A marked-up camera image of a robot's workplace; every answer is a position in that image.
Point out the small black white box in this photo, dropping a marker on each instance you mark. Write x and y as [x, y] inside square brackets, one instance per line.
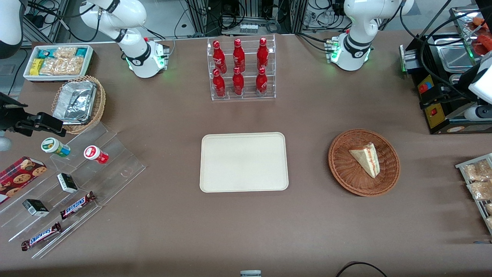
[35, 207]
[67, 182]

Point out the small blue flat object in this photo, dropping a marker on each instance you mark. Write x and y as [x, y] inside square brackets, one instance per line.
[482, 242]

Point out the green lid snack cup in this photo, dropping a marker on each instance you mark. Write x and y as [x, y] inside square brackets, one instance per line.
[52, 145]

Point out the yellow snack packet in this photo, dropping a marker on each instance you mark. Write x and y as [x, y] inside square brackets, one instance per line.
[36, 66]

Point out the brown round wicker basket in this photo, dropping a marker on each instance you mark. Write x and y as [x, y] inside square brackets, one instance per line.
[346, 169]

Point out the clear fried snack packet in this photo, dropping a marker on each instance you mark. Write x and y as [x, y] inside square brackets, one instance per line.
[476, 171]
[489, 223]
[480, 190]
[489, 209]

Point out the silver foil container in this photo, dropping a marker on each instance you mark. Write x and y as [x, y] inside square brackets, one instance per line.
[75, 102]

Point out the red cola bottle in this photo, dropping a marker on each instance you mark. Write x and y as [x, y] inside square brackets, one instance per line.
[218, 57]
[261, 84]
[238, 55]
[262, 54]
[219, 85]
[238, 84]

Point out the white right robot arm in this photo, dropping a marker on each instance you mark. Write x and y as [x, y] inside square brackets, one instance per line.
[138, 54]

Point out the white power strip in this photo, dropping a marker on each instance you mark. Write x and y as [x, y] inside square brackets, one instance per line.
[249, 28]

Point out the brown snickers bar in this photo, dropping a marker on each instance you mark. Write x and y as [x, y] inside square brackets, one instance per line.
[77, 206]
[40, 236]

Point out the triangular sandwich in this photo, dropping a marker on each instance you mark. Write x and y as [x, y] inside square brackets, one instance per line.
[367, 159]

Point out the aluminium frame rack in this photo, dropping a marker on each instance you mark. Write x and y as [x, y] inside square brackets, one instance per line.
[200, 15]

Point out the red chocolate cookie box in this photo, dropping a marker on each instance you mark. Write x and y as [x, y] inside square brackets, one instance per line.
[19, 177]

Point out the red lid snack cup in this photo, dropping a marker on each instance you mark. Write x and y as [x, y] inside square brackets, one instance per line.
[94, 153]

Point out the red grilled sausage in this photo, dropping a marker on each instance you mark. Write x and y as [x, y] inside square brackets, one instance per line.
[480, 22]

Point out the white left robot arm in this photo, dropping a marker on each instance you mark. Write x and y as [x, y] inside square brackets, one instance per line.
[355, 27]

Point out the clear acrylic bottle rack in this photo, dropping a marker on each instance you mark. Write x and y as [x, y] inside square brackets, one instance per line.
[248, 94]

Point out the steel warmer pan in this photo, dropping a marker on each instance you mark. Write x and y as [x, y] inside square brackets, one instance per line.
[453, 57]
[455, 79]

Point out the black food warmer machine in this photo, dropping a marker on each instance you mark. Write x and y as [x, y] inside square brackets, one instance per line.
[436, 121]

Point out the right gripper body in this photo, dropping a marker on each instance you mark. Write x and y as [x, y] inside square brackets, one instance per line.
[8, 114]

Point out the small grey device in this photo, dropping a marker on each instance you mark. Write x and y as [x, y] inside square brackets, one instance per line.
[250, 274]

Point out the white rectangular snack bin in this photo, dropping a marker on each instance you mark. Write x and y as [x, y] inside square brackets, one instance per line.
[57, 78]

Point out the clear rice cracker packet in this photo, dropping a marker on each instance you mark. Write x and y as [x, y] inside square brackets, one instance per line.
[65, 52]
[73, 66]
[52, 67]

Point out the tan oval wicker basket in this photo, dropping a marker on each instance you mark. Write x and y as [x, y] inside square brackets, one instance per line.
[100, 104]

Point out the clear acrylic stepped display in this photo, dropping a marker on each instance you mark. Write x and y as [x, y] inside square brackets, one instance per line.
[115, 154]

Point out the teal snack packet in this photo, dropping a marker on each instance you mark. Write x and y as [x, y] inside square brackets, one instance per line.
[81, 51]
[45, 53]

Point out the cream rectangular serving tray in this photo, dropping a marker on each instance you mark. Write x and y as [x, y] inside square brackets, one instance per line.
[242, 161]

